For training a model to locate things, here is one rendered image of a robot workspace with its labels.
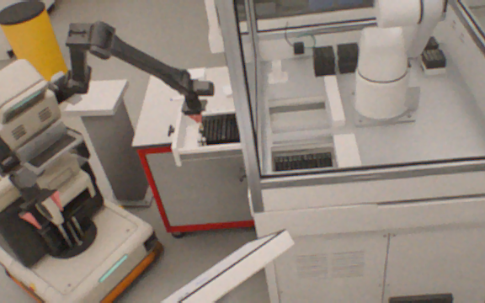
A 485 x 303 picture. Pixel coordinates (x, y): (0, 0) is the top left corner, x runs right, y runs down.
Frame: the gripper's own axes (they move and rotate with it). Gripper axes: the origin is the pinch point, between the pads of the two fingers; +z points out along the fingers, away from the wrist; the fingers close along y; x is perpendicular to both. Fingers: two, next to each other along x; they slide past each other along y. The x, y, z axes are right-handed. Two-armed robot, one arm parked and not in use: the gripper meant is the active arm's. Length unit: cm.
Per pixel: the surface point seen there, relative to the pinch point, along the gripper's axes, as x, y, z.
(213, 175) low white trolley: -11, 7, 48
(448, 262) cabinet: 40, -98, 41
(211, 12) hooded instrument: -84, 10, 0
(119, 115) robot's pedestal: -47, 66, 38
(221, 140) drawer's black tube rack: 3.9, -8.7, 7.8
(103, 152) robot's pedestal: -36, 80, 57
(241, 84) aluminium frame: 42, -33, -53
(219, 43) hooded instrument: -83, 9, 19
